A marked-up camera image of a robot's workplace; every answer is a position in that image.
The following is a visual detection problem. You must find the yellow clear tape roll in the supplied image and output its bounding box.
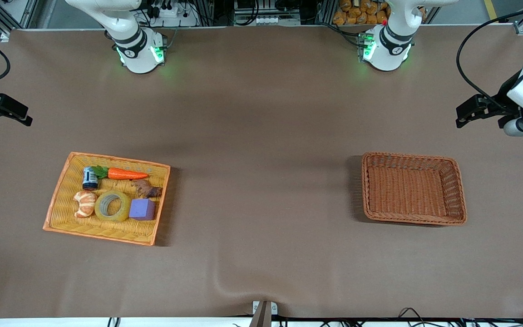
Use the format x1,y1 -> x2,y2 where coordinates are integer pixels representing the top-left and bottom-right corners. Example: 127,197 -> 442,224
94,190 -> 132,223

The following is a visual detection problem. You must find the brown wicker basket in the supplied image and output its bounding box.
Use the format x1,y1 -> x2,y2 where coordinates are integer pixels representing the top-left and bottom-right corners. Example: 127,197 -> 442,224
361,152 -> 468,226

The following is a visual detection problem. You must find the toy croissant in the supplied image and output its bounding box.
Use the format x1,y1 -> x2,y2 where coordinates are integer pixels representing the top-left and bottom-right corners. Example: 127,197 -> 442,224
73,190 -> 98,219

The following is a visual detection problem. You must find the orange toy carrot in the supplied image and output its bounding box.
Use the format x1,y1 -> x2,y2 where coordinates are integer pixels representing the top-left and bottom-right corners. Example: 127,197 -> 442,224
91,165 -> 149,181

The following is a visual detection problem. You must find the yellow woven tray orange rim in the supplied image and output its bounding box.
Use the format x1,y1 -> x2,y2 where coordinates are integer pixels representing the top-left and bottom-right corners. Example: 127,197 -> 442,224
43,152 -> 171,246

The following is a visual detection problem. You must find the brown toy piece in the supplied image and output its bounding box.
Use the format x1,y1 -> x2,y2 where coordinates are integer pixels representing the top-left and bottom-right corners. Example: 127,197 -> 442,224
131,179 -> 163,199

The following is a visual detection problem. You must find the bag of orange snacks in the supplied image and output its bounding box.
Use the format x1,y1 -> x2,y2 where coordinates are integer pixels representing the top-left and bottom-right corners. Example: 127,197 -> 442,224
333,0 -> 389,26

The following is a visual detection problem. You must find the purple block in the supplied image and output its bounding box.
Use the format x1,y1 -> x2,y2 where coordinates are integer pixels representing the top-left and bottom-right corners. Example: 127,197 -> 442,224
129,198 -> 157,221

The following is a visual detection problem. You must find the brown table cover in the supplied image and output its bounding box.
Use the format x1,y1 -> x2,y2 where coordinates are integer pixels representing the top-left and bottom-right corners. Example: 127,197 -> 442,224
0,25 -> 523,319

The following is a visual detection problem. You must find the small white power strip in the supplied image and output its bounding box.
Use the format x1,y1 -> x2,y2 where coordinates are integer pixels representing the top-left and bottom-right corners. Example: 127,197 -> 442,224
255,16 -> 290,26

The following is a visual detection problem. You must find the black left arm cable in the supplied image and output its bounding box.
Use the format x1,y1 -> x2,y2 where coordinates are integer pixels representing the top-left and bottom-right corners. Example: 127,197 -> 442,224
456,5 -> 523,112

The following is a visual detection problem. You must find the black cables bundle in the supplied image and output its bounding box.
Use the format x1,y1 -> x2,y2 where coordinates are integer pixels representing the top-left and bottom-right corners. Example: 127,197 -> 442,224
271,307 -> 523,327

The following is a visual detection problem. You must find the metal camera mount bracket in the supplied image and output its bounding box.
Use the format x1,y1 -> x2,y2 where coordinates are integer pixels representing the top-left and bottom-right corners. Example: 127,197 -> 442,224
252,300 -> 278,327

